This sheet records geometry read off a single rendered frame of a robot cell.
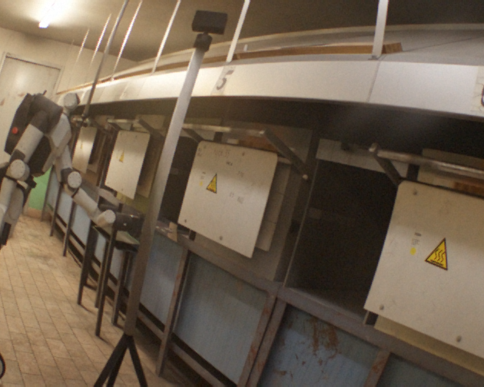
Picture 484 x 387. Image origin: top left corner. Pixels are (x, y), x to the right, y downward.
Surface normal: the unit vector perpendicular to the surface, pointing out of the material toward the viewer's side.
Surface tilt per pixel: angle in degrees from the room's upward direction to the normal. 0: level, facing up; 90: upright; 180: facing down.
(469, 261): 90
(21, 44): 90
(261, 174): 90
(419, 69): 80
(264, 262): 90
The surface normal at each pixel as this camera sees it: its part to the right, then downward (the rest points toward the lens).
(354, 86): -0.75, -0.36
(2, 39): 0.53, 0.18
